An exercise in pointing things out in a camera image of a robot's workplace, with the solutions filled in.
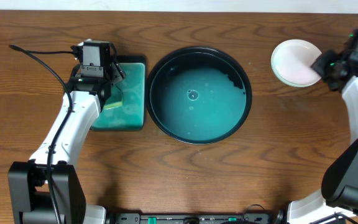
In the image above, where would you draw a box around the green scouring sponge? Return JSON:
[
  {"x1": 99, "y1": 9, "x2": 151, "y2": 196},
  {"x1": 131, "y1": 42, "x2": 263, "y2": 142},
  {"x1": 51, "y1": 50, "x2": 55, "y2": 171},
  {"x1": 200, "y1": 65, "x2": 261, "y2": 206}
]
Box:
[{"x1": 103, "y1": 85, "x2": 124, "y2": 110}]

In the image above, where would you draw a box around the white plate with green smear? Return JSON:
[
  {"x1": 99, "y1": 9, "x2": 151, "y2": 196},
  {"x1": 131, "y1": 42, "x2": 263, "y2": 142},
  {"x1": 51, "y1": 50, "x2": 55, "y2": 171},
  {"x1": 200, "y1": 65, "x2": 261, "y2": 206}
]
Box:
[{"x1": 270, "y1": 39, "x2": 321, "y2": 71}]

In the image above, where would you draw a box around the mint green plate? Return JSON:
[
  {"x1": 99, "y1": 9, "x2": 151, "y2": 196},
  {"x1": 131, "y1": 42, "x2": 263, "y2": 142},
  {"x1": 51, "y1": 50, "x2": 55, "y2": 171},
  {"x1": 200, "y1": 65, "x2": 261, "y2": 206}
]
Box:
[{"x1": 273, "y1": 68, "x2": 321, "y2": 88}]

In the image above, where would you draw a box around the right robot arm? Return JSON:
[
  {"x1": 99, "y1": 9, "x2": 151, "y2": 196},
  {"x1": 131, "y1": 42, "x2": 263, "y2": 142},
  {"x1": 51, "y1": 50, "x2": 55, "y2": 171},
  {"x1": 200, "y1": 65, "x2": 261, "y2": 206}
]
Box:
[{"x1": 282, "y1": 50, "x2": 358, "y2": 223}]

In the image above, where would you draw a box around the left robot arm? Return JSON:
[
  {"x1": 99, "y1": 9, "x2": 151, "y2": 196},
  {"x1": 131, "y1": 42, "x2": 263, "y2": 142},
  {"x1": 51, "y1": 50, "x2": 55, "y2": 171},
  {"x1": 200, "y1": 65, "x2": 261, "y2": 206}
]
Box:
[{"x1": 8, "y1": 62, "x2": 126, "y2": 223}]

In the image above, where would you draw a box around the black rectangular water tray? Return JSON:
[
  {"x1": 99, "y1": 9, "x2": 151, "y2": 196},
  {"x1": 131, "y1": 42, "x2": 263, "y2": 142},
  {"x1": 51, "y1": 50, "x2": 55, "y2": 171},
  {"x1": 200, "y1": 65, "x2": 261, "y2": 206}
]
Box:
[{"x1": 91, "y1": 55, "x2": 146, "y2": 131}]

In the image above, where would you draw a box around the round black tray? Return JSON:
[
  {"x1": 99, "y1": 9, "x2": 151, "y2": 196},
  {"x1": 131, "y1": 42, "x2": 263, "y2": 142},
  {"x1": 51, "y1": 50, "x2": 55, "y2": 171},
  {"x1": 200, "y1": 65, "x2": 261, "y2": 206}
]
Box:
[{"x1": 146, "y1": 46, "x2": 252, "y2": 144}]

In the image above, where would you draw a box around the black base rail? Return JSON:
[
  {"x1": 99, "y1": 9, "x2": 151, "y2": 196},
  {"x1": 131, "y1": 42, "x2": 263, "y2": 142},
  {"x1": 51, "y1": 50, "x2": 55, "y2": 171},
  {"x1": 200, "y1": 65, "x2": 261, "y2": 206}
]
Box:
[{"x1": 105, "y1": 212, "x2": 288, "y2": 224}]

